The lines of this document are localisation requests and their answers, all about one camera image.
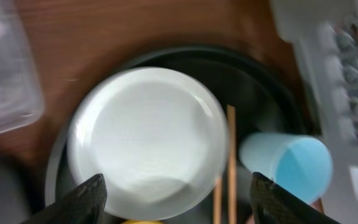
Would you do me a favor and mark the clear plastic waste bin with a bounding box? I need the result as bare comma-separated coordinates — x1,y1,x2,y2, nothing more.
0,1,45,134

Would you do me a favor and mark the white ceramic plate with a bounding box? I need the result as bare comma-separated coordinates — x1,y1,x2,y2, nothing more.
67,67,229,220

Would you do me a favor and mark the yellow plastic bowl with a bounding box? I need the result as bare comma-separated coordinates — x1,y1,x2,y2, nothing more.
121,220,164,224

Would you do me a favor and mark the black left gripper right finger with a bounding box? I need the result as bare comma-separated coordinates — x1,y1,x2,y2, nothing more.
250,172,339,224

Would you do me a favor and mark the grey plastic dishwasher rack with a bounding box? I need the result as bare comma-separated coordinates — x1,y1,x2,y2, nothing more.
271,0,358,223

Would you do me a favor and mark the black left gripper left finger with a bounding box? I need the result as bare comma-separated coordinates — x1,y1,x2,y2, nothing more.
22,174,107,224

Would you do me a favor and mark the light blue plastic cup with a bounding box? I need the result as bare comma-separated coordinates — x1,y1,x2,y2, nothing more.
238,133,333,204

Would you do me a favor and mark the wooden chopstick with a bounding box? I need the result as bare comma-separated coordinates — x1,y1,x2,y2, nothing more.
213,177,223,224
227,105,237,224

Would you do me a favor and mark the round black serving tray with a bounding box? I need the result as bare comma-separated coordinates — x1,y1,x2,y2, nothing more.
44,45,308,223

